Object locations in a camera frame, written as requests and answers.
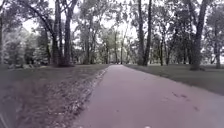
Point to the grey asphalt path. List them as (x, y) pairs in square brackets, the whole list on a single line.
[(133, 100)]

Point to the green grass lawn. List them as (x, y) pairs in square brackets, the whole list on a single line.
[(186, 75)]

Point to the wood of tall trees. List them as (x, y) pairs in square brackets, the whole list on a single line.
[(66, 40)]

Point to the grass ground with leaves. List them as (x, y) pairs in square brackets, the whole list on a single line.
[(43, 96)]

